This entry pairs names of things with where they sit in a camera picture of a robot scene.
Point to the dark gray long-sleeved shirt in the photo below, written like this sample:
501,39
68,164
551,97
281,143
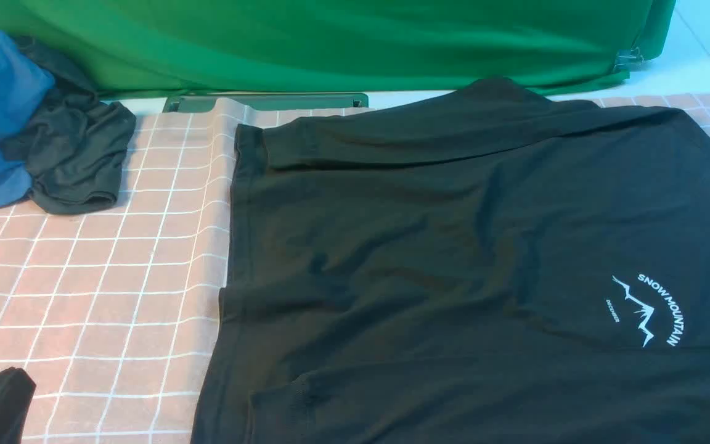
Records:
487,266

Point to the pink checkered tablecloth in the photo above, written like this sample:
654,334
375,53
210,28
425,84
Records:
115,315

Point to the dark gray crumpled garment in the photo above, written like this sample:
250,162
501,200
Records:
74,145

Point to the green backdrop cloth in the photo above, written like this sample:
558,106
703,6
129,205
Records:
144,47

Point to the metal binder clip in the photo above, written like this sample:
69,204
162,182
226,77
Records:
627,59

